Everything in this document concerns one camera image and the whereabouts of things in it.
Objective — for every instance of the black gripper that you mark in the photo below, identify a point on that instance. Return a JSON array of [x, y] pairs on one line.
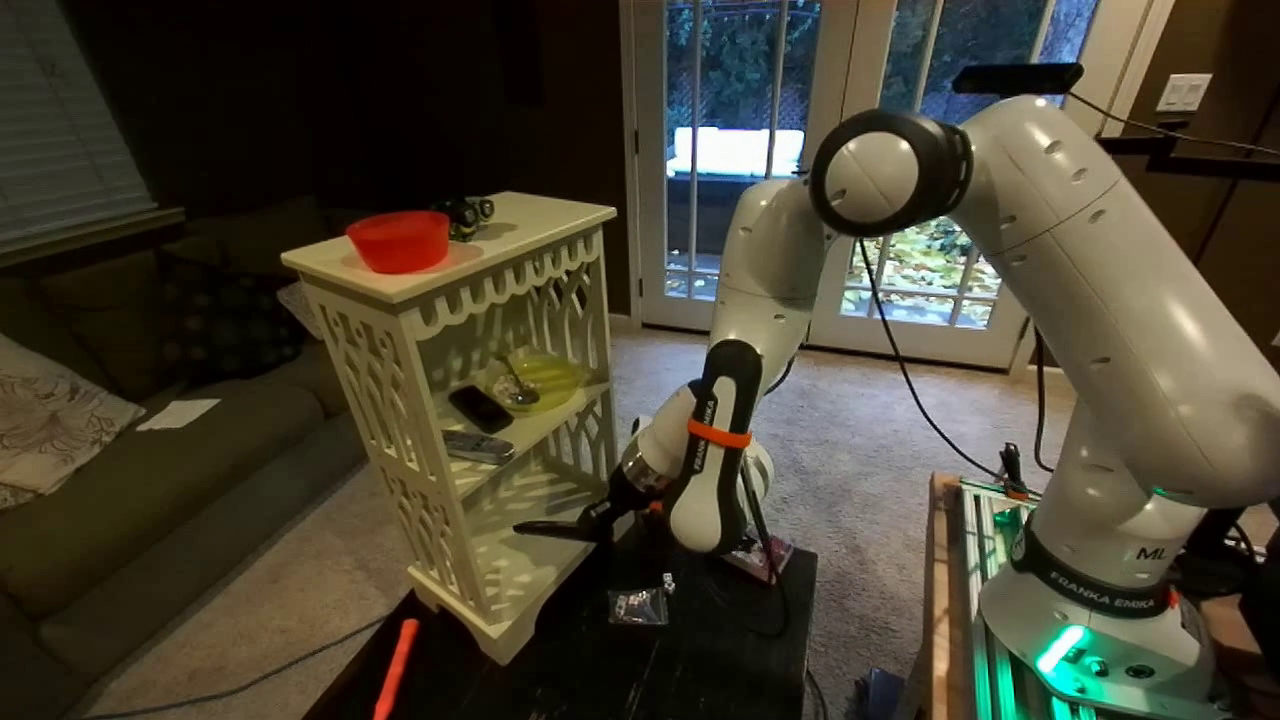
[[637, 488]]

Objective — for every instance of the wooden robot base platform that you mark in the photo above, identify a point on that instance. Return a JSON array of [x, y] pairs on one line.
[[947, 601]]

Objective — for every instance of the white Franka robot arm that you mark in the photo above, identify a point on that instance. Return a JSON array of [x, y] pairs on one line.
[[1134, 307]]

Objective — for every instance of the grey remote control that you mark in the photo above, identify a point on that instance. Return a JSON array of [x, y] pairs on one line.
[[476, 448]]

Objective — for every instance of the white lattice shelf unit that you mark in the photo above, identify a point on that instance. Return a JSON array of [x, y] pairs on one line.
[[535, 221]]

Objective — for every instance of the clear plastic bag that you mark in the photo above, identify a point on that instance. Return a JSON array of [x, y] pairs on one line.
[[637, 611]]

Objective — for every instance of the metal spoon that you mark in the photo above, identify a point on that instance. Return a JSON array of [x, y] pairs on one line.
[[520, 392]]

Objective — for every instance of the yellow-green plate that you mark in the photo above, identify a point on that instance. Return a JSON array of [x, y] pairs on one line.
[[552, 374]]

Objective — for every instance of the black table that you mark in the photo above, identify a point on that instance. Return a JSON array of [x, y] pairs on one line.
[[721, 652]]

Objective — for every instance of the printed card package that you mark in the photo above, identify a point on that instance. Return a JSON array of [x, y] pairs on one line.
[[776, 561]]

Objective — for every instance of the red marker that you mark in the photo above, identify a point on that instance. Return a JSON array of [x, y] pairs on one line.
[[399, 667]]

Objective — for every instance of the small blue object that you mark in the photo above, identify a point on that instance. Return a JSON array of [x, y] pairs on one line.
[[876, 697]]

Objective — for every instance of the white French doors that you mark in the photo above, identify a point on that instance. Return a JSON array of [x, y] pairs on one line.
[[646, 202]]

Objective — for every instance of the black mug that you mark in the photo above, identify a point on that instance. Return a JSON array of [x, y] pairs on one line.
[[468, 215]]

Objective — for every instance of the red plastic bowl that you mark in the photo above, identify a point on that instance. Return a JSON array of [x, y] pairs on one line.
[[399, 242]]

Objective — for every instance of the white outdoor box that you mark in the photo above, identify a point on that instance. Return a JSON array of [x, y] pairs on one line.
[[732, 151]]

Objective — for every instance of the black red clamp tool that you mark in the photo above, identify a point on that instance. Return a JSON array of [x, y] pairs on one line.
[[1011, 467]]

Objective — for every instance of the dark dotted pillow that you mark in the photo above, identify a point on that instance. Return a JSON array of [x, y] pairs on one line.
[[223, 327]]

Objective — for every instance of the white paper sheet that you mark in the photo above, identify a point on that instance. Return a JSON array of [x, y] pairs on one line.
[[176, 415]]

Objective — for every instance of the dark green couch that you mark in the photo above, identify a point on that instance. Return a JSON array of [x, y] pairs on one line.
[[161, 495]]

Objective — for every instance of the patterned light cushion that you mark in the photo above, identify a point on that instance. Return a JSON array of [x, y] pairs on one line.
[[44, 422]]

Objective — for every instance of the window blinds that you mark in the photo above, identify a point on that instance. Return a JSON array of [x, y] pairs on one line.
[[62, 135]]

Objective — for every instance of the black camera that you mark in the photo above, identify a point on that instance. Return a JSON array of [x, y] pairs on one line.
[[1022, 79]]

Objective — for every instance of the black camera boom stand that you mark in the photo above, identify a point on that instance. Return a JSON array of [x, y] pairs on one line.
[[1200, 156]]

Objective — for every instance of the white light switch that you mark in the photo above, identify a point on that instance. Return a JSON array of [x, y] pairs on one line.
[[1186, 91]]

